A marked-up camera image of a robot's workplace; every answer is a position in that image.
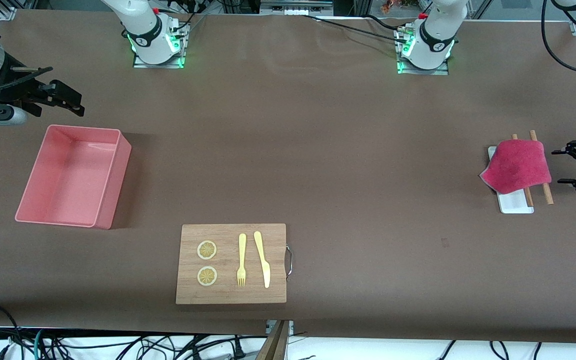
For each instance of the brown table cover sheet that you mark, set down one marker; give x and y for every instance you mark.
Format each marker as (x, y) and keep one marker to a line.
(368, 150)

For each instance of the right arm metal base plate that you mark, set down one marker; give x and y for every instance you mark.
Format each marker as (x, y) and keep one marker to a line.
(158, 65)

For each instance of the dried lemon slice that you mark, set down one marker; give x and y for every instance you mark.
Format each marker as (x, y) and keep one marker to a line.
(207, 250)
(207, 276)

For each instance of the wooden cutting board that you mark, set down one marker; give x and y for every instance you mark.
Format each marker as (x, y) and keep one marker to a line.
(230, 295)

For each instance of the white rectangular tray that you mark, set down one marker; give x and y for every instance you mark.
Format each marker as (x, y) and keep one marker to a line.
(515, 204)

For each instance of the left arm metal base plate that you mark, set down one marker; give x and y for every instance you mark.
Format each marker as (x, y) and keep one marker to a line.
(425, 71)

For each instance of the wooden plank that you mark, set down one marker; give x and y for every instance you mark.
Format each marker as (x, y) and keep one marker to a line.
(273, 347)

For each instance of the grey metal frame rail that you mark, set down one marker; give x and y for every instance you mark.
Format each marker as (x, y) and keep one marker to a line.
(293, 7)

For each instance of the small metal table bracket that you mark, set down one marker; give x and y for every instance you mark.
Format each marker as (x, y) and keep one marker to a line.
(269, 327)

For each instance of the pink plastic bin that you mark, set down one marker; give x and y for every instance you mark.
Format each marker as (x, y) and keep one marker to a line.
(68, 175)

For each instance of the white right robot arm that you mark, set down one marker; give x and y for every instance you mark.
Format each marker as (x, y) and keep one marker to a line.
(143, 25)

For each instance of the orange red background object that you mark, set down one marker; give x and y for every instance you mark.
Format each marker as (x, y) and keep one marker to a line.
(390, 6)

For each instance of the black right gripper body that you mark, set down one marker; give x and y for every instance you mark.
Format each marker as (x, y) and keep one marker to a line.
(17, 82)

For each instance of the pink fluffy cloth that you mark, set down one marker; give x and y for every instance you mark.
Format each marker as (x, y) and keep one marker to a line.
(515, 165)

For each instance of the yellow plastic fork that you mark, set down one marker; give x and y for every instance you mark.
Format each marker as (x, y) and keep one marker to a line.
(242, 250)

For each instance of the yellow plastic knife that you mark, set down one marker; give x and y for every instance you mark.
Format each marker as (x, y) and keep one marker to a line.
(264, 265)

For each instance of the black power plug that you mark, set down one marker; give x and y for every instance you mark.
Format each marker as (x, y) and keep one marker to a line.
(238, 350)

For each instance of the aluminium frame extrusion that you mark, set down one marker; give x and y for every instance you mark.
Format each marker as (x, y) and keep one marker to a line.
(7, 12)

